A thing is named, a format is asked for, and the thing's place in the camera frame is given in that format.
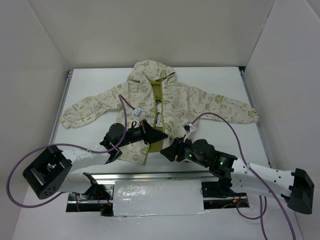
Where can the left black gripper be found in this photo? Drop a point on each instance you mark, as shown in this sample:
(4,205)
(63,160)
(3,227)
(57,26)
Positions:
(145,132)

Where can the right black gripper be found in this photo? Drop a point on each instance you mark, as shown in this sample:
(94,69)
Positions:
(178,149)

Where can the cream jacket with green print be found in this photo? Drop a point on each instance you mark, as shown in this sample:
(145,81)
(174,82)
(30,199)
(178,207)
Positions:
(167,105)

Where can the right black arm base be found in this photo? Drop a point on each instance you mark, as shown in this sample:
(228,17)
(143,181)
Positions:
(213,187)

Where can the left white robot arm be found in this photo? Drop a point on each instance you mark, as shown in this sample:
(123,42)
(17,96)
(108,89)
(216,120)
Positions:
(51,169)

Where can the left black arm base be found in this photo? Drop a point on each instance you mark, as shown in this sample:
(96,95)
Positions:
(96,191)

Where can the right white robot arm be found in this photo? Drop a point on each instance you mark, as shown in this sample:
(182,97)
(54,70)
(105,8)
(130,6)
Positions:
(295,188)

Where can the silver foil covered panel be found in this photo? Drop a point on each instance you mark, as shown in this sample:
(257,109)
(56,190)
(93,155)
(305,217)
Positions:
(157,198)

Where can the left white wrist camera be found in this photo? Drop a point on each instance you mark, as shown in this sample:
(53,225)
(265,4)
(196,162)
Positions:
(137,111)

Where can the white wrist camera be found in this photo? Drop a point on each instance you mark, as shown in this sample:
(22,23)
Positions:
(190,130)
(137,111)

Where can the aluminium front rail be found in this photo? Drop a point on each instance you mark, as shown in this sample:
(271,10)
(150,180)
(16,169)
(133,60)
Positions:
(107,178)

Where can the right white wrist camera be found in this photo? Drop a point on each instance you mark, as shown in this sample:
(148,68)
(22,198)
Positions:
(190,130)

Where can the left aluminium frame rail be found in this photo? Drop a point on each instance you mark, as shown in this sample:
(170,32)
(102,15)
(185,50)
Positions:
(60,107)

